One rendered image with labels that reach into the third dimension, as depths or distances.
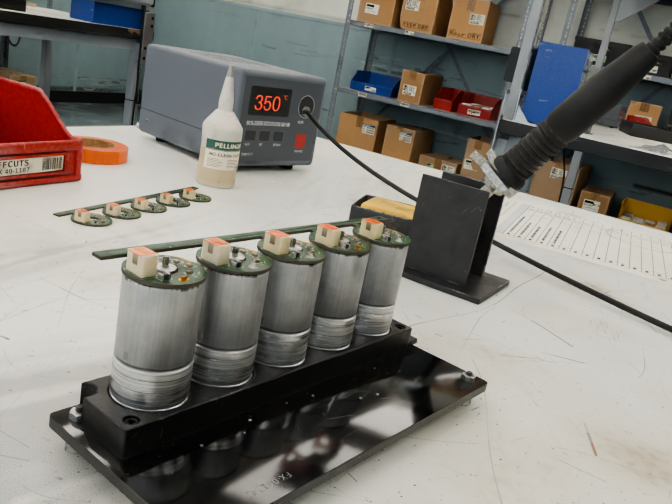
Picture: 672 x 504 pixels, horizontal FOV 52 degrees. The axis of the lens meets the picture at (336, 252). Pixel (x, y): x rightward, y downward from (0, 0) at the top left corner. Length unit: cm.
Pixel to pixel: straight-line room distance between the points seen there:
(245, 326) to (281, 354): 3
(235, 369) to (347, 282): 6
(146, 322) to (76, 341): 10
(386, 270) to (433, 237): 16
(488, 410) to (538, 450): 3
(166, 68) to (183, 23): 555
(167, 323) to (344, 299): 8
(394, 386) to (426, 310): 13
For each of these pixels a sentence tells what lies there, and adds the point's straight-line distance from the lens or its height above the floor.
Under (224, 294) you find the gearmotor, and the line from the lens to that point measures 22.
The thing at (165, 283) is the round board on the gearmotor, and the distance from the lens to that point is 20.
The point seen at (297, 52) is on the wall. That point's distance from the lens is 559.
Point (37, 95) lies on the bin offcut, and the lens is 58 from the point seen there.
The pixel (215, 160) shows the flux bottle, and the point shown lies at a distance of 59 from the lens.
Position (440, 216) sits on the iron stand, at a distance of 45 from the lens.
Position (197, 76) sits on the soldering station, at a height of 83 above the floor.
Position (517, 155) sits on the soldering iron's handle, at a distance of 43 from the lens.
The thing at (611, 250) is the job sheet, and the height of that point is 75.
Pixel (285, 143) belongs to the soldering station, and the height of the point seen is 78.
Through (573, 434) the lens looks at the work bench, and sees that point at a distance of 32.
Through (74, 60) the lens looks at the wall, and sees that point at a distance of 606.
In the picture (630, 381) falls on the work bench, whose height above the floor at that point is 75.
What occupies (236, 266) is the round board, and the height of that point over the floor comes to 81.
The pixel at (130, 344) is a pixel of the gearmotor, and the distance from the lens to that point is 21.
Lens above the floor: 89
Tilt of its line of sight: 17 degrees down
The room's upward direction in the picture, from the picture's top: 11 degrees clockwise
